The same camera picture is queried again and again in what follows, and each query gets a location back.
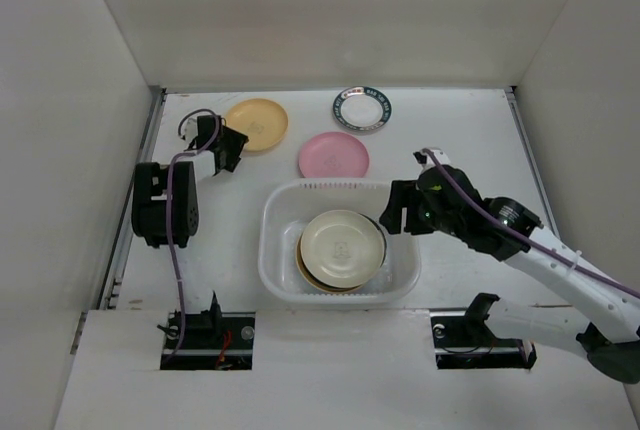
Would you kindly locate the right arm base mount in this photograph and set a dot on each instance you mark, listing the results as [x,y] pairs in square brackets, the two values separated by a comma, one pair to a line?
[462,340]

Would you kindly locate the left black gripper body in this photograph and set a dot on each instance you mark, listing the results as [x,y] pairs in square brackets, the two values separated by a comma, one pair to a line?
[226,146]

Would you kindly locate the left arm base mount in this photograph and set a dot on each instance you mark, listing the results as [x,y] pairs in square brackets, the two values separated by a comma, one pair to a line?
[211,340]

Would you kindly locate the pink plate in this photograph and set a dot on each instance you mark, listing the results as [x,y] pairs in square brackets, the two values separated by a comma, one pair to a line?
[333,154]

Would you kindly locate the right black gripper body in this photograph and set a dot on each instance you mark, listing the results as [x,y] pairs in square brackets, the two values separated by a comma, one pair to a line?
[406,207]

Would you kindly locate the cream plate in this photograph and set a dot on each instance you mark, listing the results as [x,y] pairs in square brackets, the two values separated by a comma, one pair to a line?
[342,247]

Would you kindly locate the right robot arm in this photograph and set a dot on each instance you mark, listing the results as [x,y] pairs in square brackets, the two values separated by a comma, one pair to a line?
[601,321]

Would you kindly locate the orange plate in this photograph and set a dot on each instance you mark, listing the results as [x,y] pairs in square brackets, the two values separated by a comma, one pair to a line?
[303,270]
[263,121]

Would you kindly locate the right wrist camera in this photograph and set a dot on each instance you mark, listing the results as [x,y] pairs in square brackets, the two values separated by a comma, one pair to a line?
[429,157]

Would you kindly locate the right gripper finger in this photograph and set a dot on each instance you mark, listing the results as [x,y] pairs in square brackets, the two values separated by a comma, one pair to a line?
[396,218]
[403,194]

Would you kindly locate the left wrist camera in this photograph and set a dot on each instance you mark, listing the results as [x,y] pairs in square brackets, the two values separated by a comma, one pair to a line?
[189,130]

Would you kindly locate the patterned rim plate top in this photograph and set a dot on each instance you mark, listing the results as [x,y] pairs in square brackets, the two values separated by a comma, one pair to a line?
[362,109]

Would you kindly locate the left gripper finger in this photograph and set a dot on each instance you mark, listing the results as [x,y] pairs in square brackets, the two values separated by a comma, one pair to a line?
[233,140]
[229,158]

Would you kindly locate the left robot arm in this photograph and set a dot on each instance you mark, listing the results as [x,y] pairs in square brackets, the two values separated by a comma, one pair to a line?
[165,210]

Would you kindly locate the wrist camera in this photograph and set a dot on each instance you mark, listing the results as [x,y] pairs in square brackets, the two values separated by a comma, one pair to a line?
[189,130]
[429,157]

